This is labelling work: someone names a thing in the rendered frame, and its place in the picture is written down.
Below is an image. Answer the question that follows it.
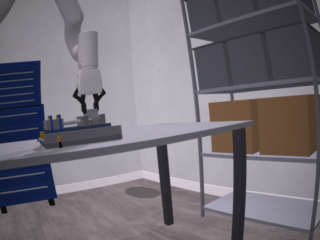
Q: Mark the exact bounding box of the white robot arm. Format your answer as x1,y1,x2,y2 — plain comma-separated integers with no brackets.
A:
0,0,99,70

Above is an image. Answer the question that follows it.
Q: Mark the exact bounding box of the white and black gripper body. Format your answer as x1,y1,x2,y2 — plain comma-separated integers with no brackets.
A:
76,67,103,96

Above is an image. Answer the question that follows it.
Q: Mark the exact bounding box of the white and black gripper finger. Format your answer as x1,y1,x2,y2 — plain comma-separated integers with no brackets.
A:
93,88,106,110
73,87,87,114

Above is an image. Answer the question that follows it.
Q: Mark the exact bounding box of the yellow-orange flat block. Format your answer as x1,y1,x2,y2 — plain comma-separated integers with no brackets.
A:
40,131,45,139

